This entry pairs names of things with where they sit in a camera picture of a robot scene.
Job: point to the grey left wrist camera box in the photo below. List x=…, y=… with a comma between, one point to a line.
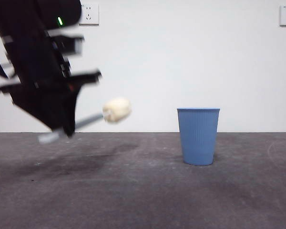
x=74, y=46

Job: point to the blue ribbed plastic cup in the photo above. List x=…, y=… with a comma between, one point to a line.
x=197, y=138

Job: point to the cup brush with sponge head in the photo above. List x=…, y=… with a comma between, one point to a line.
x=116, y=111

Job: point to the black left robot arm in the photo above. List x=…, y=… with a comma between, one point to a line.
x=26, y=12

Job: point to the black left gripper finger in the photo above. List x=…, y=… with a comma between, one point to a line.
x=50, y=109

